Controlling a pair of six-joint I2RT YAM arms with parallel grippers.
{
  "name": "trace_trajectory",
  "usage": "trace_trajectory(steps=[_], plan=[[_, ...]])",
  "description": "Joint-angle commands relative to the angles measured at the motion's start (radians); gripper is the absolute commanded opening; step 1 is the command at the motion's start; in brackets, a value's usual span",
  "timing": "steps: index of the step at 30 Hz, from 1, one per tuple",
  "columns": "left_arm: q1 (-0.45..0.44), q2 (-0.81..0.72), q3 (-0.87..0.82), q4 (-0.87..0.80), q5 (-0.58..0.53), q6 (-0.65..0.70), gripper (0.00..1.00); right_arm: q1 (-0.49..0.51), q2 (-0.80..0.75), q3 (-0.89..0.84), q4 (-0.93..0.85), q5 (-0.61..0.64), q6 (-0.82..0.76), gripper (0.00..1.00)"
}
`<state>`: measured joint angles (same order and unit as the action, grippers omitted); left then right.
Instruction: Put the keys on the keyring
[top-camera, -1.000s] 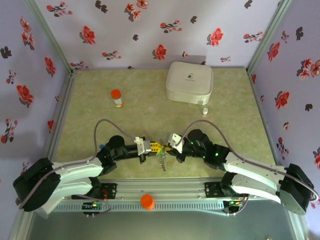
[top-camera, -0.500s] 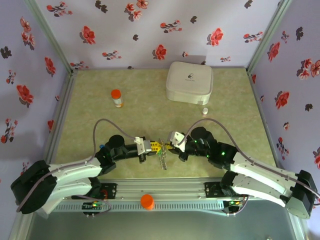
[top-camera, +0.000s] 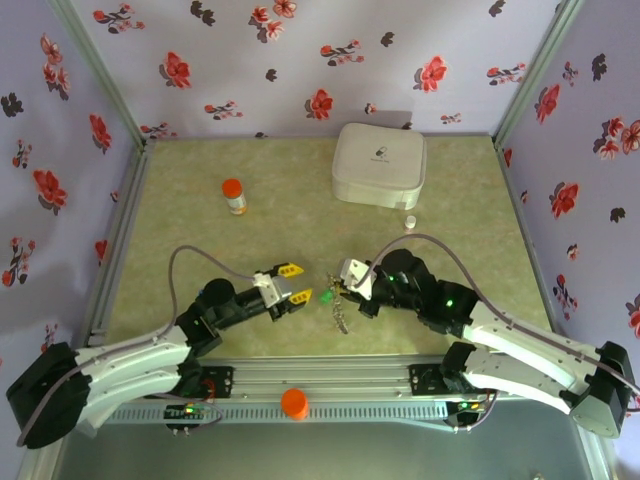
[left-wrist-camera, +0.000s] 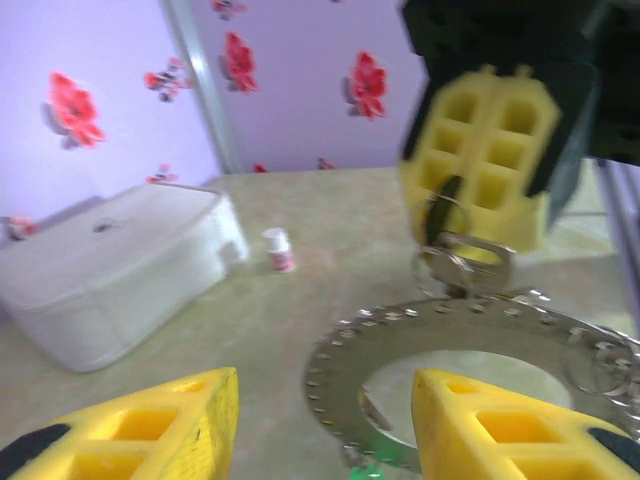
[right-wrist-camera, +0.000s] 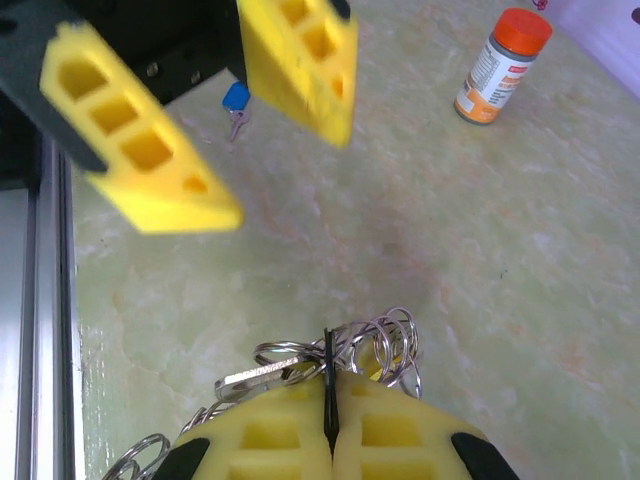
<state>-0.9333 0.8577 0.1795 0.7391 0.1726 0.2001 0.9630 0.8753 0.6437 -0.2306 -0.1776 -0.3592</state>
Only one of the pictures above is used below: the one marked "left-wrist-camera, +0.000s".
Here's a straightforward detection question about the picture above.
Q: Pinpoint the aluminium corner post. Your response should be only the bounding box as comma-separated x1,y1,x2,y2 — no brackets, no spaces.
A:
162,0,246,175

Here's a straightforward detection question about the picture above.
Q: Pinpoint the metal disc keyring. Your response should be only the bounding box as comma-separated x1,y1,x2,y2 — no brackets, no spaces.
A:
302,287,640,471

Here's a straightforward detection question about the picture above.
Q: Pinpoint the black key tag with key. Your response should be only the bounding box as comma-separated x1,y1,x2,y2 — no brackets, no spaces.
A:
412,174,516,301

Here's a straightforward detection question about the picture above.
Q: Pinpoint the green key tag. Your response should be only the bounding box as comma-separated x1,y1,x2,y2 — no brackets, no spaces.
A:
347,447,401,480

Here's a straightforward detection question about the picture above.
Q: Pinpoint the small white pink-labelled bottle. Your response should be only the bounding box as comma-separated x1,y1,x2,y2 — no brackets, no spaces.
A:
261,227,296,274

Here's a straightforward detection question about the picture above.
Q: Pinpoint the white zippered pill case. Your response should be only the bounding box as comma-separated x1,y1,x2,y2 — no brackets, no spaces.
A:
0,182,251,374

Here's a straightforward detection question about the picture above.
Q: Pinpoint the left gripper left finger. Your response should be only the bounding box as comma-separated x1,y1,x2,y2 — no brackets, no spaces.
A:
0,367,240,480

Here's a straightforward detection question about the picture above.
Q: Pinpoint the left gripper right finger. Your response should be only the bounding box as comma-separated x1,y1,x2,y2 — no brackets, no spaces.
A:
412,368,640,480

